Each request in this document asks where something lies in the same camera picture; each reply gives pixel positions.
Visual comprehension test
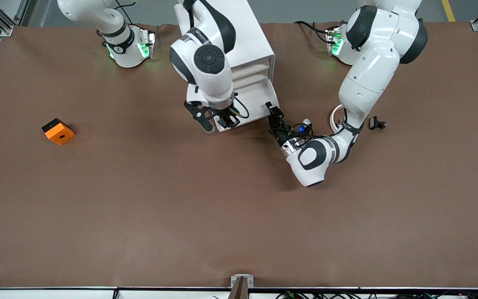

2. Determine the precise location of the white curved plastic part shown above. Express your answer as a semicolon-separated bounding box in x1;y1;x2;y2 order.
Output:
329;103;347;134

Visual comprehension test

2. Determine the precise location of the orange box with black base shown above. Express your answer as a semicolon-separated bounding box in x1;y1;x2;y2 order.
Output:
41;118;76;146

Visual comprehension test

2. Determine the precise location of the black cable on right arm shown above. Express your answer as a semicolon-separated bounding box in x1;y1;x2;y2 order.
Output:
183;0;250;120

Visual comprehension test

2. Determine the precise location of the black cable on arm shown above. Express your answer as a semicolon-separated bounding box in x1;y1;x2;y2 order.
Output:
268;123;327;142
183;0;250;120

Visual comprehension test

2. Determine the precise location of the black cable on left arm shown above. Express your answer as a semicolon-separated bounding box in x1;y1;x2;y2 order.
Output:
268;123;327;142

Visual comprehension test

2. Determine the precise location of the black cable at arm base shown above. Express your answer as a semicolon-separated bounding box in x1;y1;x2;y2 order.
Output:
293;20;333;44

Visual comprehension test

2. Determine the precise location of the grey mount bracket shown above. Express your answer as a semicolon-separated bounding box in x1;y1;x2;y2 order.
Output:
231;274;254;288

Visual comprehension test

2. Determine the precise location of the brown camera post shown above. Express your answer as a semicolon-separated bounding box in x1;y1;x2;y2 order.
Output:
228;277;250;299

